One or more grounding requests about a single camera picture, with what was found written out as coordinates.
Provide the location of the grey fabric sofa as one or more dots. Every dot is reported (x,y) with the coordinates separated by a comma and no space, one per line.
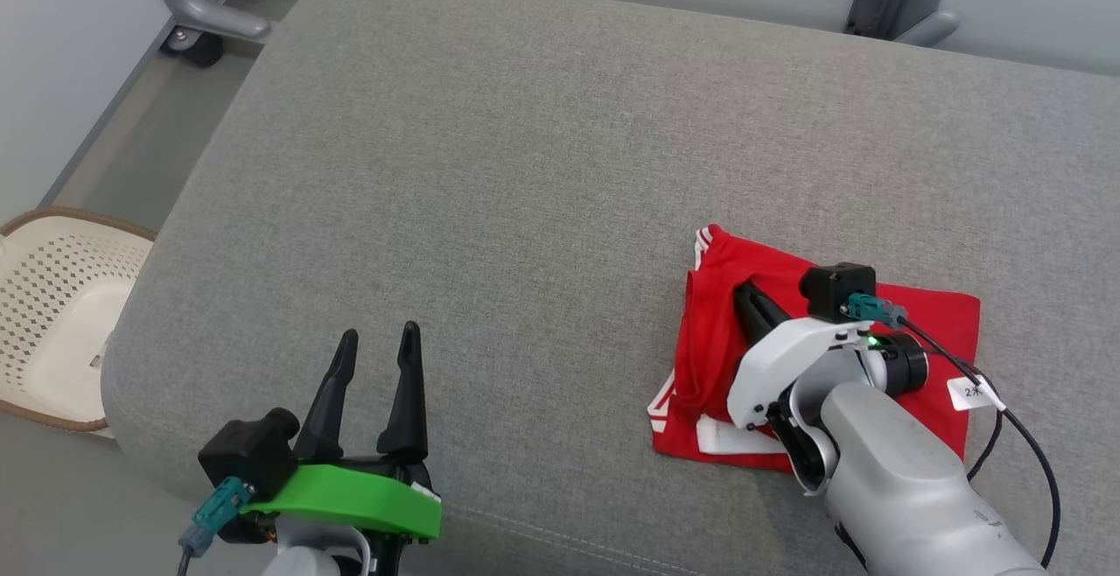
(525,208)

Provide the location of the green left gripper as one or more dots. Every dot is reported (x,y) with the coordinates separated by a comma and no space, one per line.
(350,493)

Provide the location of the red and white jersey garment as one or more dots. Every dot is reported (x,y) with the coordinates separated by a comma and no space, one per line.
(713,331)

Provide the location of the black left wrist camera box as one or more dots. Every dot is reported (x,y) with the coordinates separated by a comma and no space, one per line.
(245,453)

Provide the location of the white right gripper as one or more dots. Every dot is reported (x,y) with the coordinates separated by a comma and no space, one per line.
(787,353)

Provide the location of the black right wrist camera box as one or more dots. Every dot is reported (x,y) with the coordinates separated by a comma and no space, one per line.
(836,291)

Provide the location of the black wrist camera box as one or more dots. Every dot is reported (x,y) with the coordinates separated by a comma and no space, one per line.
(245,453)
(836,291)

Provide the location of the cream plastic laundry basket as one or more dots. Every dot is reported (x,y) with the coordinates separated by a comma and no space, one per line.
(52,340)

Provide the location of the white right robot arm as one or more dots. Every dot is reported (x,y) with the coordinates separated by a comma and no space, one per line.
(901,480)

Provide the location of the grey wheeled cart frame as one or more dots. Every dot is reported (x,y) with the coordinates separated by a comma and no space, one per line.
(206,7)

